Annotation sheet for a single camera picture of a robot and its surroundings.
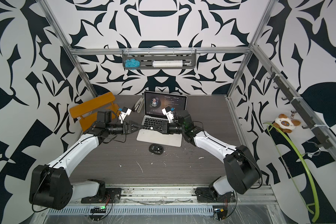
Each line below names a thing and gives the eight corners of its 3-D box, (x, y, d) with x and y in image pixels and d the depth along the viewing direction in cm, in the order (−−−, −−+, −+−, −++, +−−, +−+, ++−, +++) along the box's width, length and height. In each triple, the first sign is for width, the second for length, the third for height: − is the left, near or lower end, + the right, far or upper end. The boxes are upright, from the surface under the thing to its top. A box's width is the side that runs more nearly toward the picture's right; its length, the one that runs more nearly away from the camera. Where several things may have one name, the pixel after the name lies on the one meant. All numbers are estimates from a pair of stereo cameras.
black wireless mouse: (148, 150, 92) (147, 148, 90) (152, 143, 95) (151, 141, 93) (161, 156, 90) (160, 154, 87) (164, 148, 93) (164, 146, 91)
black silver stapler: (132, 111, 111) (131, 109, 109) (138, 98, 120) (137, 96, 118) (138, 112, 110) (137, 110, 109) (144, 99, 119) (143, 97, 118)
